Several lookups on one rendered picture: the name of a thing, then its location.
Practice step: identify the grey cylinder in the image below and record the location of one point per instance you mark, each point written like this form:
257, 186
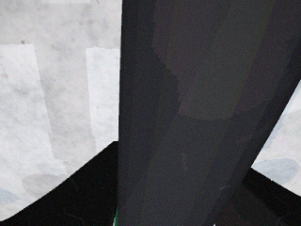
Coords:
295, 101

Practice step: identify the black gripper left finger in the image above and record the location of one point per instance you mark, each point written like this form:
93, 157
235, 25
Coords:
89, 197

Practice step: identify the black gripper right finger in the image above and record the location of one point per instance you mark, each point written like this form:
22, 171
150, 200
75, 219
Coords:
261, 202

